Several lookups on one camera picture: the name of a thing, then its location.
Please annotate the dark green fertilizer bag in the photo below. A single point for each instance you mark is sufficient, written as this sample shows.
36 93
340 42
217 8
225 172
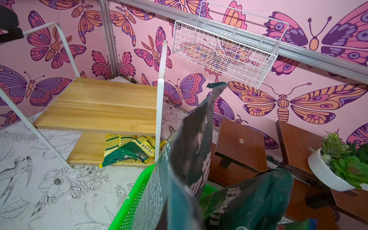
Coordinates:
189 148

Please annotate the yellow green bag shelf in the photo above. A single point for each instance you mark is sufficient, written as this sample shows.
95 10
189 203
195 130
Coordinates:
122 148

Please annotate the green plastic basket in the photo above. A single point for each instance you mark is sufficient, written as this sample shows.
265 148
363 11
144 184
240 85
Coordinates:
129 201

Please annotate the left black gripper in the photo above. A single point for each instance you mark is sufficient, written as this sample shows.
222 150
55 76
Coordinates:
10 23

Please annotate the white pot succulent plant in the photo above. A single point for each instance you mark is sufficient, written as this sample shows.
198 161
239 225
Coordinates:
341 166

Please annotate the white wire basket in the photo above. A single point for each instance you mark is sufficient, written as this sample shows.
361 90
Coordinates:
227 48

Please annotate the wooden white frame shelf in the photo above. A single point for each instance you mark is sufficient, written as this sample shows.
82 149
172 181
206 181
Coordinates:
99 107

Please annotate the brown wooden step stand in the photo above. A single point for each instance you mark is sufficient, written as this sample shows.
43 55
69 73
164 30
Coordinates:
239 154

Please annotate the blue green fertilizer bag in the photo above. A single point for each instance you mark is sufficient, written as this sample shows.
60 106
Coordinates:
307 224

